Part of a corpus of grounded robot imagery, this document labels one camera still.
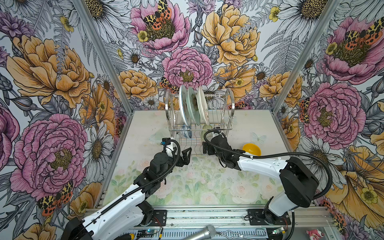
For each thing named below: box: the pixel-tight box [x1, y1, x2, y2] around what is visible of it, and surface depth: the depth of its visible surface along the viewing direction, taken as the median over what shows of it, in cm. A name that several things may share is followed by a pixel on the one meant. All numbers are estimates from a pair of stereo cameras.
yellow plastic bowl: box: [242, 143, 262, 156], surface depth 98 cm
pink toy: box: [306, 229, 325, 240], surface depth 69 cm
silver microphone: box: [181, 225, 217, 240], surface depth 69 cm
